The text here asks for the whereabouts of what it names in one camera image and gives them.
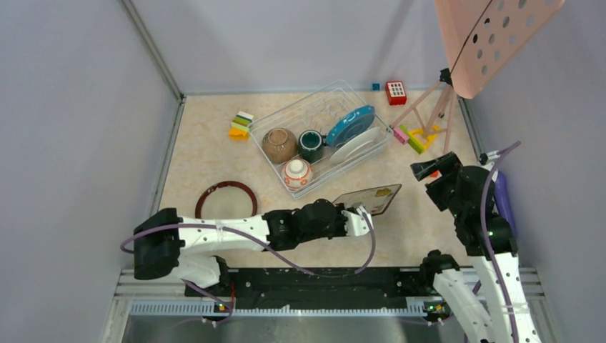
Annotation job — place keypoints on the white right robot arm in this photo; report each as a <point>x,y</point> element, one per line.
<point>497,310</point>

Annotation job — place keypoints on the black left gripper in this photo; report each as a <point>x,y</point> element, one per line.
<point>343,231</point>

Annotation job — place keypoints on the white printed plate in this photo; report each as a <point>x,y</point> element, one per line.
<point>355,146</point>

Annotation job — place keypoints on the pink perforated music stand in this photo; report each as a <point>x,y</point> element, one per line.
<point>479,38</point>

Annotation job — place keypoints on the red toy block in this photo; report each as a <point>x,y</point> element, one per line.
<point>396,94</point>

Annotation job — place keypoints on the yellow triangle toy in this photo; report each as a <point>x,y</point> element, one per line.
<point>427,137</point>

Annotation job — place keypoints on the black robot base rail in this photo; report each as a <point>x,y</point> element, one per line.
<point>326,288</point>

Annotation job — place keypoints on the striped toy block stack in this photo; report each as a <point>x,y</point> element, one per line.
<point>240,126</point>

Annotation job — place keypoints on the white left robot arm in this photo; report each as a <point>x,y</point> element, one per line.
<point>168,244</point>

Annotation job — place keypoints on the orange patterned bowl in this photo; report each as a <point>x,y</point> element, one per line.
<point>297,173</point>

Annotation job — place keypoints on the red rimmed round plate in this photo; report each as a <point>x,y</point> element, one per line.
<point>227,200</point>

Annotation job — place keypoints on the pink toy brick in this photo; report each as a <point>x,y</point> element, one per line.
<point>400,135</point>

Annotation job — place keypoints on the blue polka dot plate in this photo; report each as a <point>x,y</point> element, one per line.
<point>350,126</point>

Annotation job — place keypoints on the square floral plate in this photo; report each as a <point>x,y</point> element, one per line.
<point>375,200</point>

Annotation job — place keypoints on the dark green mug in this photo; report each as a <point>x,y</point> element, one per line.
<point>310,146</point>

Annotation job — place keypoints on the brown speckled bowl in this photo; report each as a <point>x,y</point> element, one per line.
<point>279,145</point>

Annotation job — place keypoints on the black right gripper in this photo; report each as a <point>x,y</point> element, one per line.
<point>444,164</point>

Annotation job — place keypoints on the purple handle tool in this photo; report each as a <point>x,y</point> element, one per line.
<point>503,201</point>

